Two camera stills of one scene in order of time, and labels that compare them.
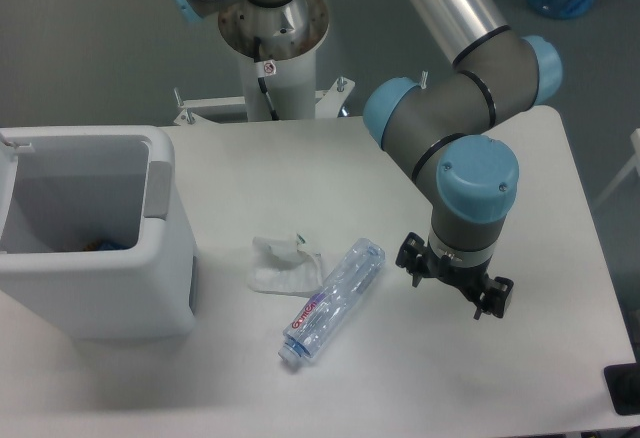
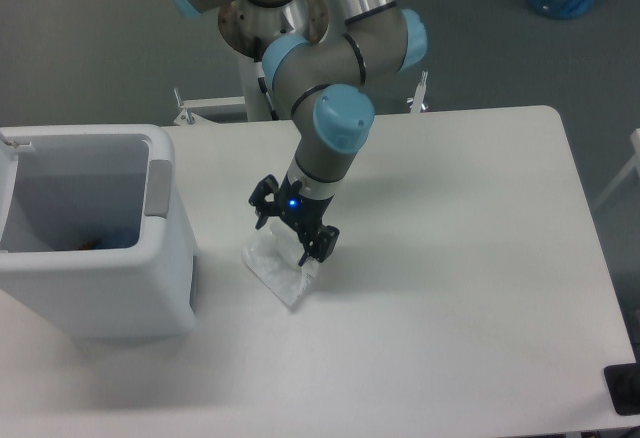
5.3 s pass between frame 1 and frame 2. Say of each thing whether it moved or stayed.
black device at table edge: stayed
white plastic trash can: stayed
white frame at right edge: stayed
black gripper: moved
